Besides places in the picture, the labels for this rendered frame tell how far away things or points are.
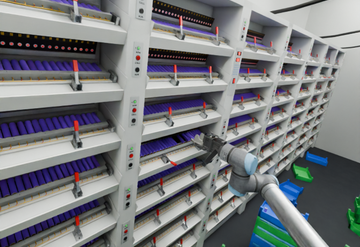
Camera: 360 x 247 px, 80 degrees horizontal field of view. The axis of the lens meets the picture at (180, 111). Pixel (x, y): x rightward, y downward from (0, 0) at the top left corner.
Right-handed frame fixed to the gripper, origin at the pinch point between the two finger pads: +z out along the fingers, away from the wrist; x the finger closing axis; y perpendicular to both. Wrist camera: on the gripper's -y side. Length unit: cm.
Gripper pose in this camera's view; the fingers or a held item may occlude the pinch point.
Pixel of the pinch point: (193, 140)
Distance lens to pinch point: 125.2
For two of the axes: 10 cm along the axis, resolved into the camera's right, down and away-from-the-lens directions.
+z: -7.1, -3.0, 6.4
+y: 1.3, -9.5, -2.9
